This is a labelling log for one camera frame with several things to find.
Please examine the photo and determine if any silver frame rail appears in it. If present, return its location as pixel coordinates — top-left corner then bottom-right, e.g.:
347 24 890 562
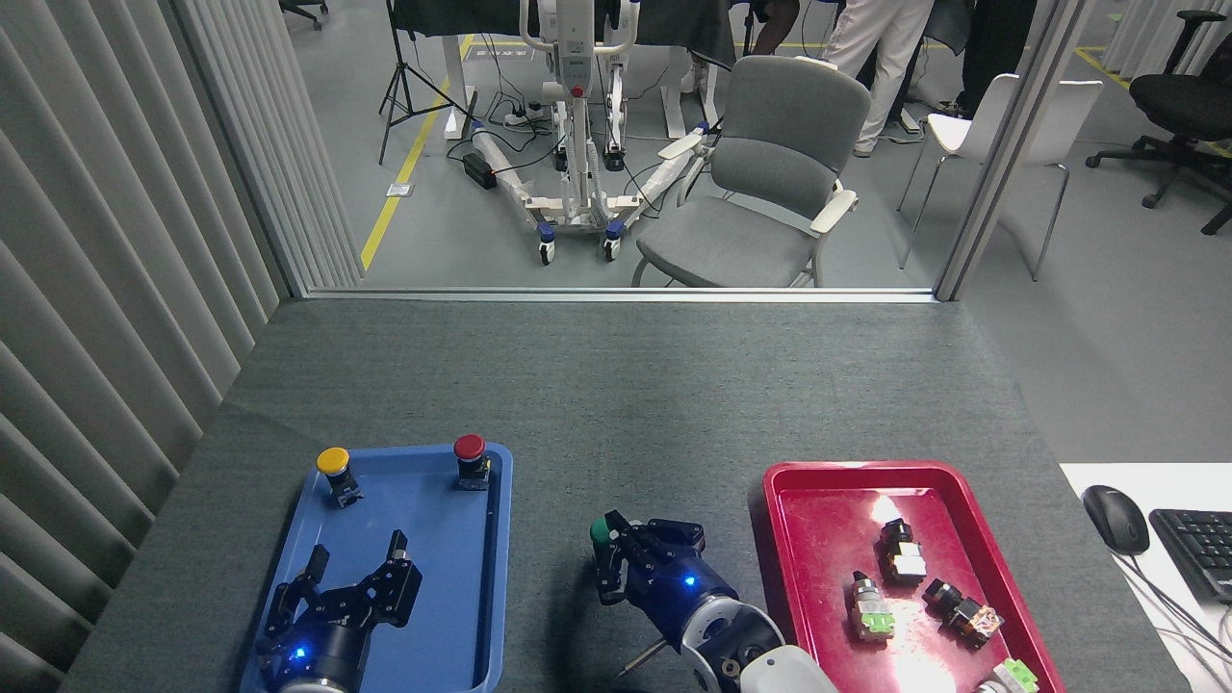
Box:
303 286 939 305

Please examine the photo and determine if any silver switch with green base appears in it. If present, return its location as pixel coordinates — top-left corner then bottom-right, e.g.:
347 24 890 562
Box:
847 570 897 643

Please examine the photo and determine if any desk with black cloth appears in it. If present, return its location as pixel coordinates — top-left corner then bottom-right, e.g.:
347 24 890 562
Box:
390 0 740 141

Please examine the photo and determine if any blue plastic tray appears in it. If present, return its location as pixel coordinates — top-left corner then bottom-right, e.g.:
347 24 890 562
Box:
239 443 514 693

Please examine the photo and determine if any person in dark trousers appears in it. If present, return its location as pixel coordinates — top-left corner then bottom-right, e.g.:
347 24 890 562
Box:
948 0 1039 121

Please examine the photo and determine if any black and orange switch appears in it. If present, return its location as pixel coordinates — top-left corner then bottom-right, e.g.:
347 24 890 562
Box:
922 577 1005 649

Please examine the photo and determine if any black tripod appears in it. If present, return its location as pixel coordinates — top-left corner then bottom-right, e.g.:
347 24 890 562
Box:
377 0 475 167

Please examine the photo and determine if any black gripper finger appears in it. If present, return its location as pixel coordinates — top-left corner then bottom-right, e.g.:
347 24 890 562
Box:
332 531 424 631
604 510 708 569
592 549 631 605
265 546 338 636

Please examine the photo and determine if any black keyboard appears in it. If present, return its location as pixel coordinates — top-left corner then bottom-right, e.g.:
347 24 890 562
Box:
1148 508 1232 605

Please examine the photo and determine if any grey padded armchair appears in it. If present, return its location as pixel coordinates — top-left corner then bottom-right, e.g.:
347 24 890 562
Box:
630 55 873 289

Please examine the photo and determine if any black mouse cable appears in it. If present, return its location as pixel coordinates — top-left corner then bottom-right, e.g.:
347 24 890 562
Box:
1115 552 1232 680

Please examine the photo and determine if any person in pale trousers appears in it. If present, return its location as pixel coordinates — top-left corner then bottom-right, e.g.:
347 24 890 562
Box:
821 0 937 158

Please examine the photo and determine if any yellow push button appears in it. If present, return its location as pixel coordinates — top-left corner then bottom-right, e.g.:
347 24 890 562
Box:
316 446 365 508

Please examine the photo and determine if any red push button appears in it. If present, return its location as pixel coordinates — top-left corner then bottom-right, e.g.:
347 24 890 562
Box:
453 433 492 492

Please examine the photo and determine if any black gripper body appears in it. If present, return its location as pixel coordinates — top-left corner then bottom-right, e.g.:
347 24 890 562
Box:
255 616 374 693
626 556 740 644

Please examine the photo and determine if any white plastic chair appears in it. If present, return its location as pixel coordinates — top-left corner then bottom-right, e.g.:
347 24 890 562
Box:
897 73 1105 283

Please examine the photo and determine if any silver post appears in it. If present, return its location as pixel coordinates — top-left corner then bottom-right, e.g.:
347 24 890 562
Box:
934 0 1098 302

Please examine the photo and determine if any black office chair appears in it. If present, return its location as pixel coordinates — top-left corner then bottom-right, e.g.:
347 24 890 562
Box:
1086 10 1232 236

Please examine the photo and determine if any black and white switch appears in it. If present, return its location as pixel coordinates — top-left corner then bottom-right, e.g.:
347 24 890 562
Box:
876 518 928 586

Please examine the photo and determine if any white wheeled stand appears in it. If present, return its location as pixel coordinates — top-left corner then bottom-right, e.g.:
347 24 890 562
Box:
470 0 718 266

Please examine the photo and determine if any white and green switch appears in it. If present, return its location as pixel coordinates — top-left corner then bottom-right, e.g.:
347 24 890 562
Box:
974 657 1040 693

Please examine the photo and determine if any red plastic tray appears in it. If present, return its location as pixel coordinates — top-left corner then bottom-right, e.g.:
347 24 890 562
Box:
760 460 1066 693

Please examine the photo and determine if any white desk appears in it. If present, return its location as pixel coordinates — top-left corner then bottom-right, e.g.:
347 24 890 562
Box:
1059 462 1232 693

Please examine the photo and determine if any black computer mouse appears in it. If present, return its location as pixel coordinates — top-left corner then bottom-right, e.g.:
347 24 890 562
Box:
1081 484 1151 556

